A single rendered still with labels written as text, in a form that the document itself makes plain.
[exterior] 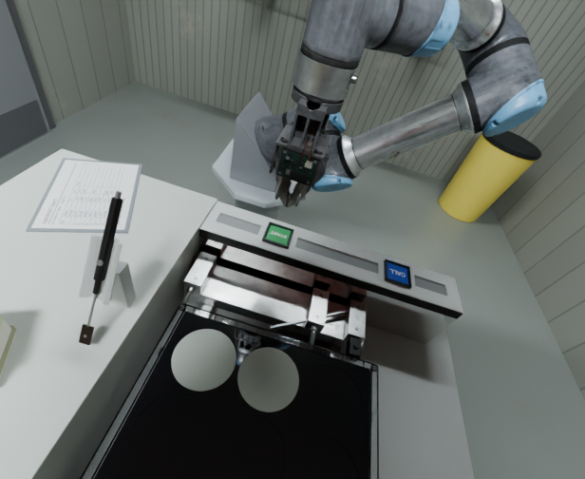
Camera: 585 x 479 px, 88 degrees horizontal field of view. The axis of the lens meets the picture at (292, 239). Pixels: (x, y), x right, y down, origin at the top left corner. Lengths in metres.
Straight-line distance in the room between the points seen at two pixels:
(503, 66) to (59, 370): 0.88
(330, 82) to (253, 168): 0.57
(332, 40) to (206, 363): 0.48
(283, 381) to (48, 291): 0.37
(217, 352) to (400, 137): 0.60
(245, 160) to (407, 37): 0.60
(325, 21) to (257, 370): 0.49
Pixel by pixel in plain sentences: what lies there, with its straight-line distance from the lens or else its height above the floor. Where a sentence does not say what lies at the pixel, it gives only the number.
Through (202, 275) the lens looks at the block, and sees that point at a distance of 0.61.
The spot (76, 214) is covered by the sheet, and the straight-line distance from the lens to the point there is 0.66.
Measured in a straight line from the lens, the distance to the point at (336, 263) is 0.62.
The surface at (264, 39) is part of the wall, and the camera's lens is 3.09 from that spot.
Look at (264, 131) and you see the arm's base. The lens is 0.93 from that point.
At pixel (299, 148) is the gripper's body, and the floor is 1.20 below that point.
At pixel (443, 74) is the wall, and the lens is 3.11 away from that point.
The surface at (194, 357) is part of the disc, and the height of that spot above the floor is 0.90.
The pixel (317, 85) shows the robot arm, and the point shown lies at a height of 1.28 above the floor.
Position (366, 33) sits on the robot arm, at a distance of 0.42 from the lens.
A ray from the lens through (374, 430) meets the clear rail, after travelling 0.57.
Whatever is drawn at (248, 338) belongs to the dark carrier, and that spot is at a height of 0.90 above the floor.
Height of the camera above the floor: 1.40
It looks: 44 degrees down
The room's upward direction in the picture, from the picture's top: 19 degrees clockwise
